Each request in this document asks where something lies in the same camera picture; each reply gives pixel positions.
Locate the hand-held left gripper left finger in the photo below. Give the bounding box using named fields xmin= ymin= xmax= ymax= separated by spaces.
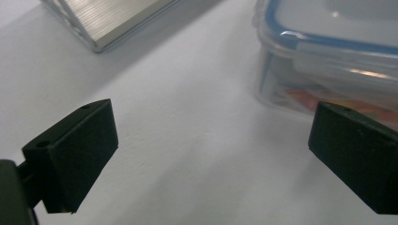
xmin=17 ymin=98 xmax=119 ymax=215

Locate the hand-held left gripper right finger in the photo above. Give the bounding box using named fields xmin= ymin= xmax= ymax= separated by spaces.
xmin=307 ymin=100 xmax=398 ymax=216

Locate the clear container with blue-sealed lid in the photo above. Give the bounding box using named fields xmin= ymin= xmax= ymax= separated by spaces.
xmin=253 ymin=0 xmax=398 ymax=130

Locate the silver ribbed flat box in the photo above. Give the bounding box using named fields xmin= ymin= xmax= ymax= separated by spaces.
xmin=39 ymin=0 xmax=181 ymax=53

